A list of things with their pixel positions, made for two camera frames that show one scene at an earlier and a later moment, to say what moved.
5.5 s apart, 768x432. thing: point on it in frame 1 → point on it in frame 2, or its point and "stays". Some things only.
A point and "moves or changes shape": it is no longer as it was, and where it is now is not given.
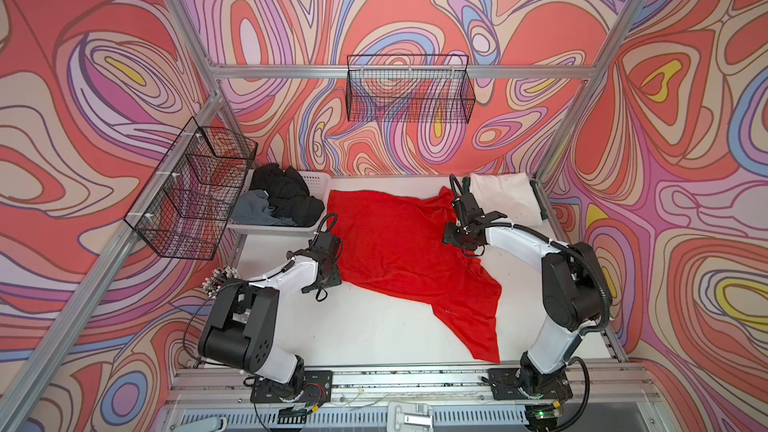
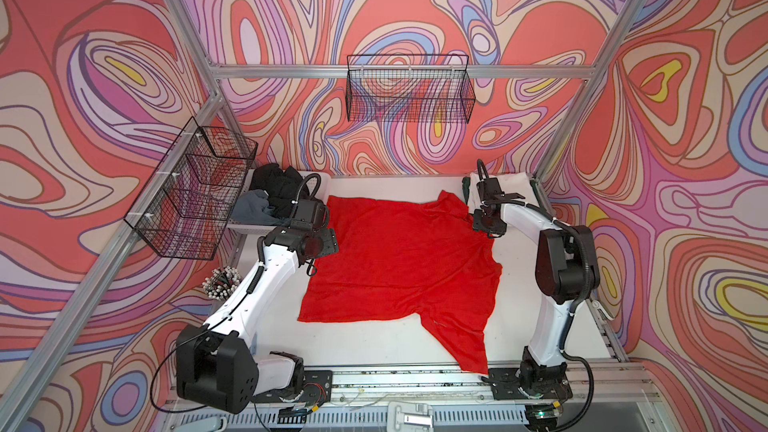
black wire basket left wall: [184, 204] stays
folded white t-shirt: [512, 194] stays
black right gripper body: [456, 235] → [488, 223]
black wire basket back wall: [409, 89] stays
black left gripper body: [333, 276] → [325, 241]
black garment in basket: [289, 195] stays
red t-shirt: [394, 243] moves or changes shape
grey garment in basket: [252, 208] stays
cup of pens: [213, 283] stays
